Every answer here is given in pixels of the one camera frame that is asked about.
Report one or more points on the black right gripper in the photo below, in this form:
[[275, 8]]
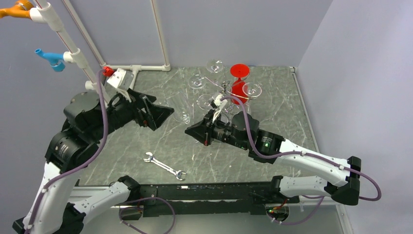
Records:
[[203, 130]]

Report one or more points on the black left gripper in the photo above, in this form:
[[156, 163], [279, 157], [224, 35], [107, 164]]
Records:
[[154, 116]]

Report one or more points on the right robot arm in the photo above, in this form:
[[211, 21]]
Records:
[[336, 178]]

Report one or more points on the red plastic wine glass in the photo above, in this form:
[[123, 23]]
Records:
[[240, 72]]

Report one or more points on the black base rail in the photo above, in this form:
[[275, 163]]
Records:
[[208, 198]]

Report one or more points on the silver double open wrench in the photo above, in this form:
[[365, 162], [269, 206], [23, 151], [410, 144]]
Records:
[[177, 173]]

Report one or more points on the blue pipe fitting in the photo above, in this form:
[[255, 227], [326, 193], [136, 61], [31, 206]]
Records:
[[55, 60]]

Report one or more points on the chrome wine glass rack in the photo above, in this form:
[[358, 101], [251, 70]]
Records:
[[234, 105]]

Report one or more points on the clear wine glass back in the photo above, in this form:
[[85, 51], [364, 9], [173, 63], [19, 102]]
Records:
[[215, 65]]

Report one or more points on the clear wine glass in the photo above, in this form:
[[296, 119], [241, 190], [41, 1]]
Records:
[[215, 65], [196, 81], [179, 103], [204, 101], [252, 90]]

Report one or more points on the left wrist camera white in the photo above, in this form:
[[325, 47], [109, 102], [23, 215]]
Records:
[[119, 79]]

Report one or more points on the orange pipe fitting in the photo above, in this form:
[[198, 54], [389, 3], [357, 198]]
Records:
[[20, 9]]

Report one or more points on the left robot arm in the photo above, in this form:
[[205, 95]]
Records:
[[88, 123]]

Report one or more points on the white PVC pipe frame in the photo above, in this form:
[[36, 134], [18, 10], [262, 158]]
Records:
[[123, 34]]

